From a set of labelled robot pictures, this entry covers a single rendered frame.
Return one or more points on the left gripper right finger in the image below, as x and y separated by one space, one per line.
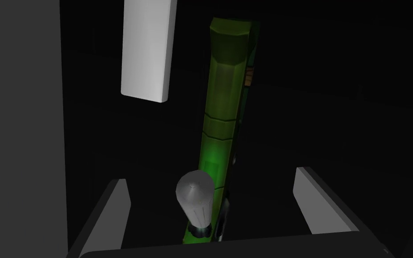
321 208

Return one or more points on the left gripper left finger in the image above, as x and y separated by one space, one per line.
110 215

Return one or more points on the grey door knob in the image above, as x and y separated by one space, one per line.
195 200

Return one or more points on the green door leaf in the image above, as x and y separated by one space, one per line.
224 118

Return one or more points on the white rectangular block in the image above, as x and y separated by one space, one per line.
147 50

